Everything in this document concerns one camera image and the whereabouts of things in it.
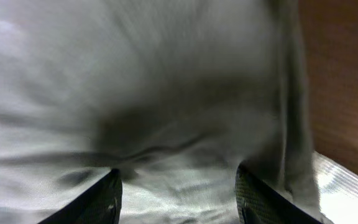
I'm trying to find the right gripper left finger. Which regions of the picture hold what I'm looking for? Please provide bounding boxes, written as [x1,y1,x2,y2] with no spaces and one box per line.
[40,169,122,224]

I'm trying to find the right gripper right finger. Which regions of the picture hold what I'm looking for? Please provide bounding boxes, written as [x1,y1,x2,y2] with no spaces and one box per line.
[236,166,322,224]

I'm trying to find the grey shorts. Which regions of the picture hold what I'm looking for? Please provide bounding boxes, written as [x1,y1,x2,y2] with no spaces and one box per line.
[0,0,358,224]

